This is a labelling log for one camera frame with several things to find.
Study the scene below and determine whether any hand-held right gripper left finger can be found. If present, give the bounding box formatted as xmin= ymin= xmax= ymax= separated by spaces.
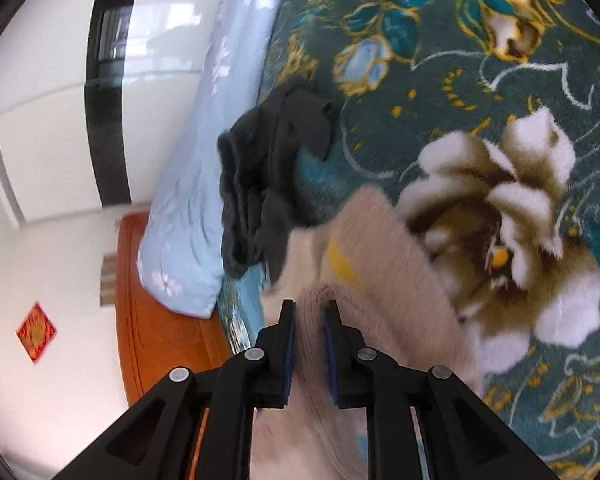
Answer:
xmin=51 ymin=299 xmax=297 ymax=480

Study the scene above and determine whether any orange wooden bed frame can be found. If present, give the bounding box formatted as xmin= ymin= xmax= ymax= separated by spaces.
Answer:
xmin=118 ymin=211 xmax=237 ymax=480

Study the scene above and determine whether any black framed wardrobe door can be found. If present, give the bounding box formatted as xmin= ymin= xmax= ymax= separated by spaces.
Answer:
xmin=85 ymin=0 xmax=156 ymax=207

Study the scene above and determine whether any green floral blanket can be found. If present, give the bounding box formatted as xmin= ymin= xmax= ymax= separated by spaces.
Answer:
xmin=215 ymin=0 xmax=600 ymax=461

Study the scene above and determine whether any dark grey garment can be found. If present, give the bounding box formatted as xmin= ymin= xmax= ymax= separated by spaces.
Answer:
xmin=217 ymin=76 xmax=339 ymax=282

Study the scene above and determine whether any light blue floral pillow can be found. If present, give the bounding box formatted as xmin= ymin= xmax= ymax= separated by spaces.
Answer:
xmin=137 ymin=0 xmax=298 ymax=319

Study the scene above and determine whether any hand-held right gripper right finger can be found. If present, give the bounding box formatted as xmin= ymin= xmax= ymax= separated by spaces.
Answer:
xmin=320 ymin=300 xmax=556 ymax=480

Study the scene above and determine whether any red diamond wall decoration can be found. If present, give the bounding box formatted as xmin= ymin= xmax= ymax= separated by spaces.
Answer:
xmin=15 ymin=301 xmax=58 ymax=363

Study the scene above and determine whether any beige knit sweater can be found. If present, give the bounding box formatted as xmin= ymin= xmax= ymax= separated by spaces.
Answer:
xmin=250 ymin=186 xmax=486 ymax=480

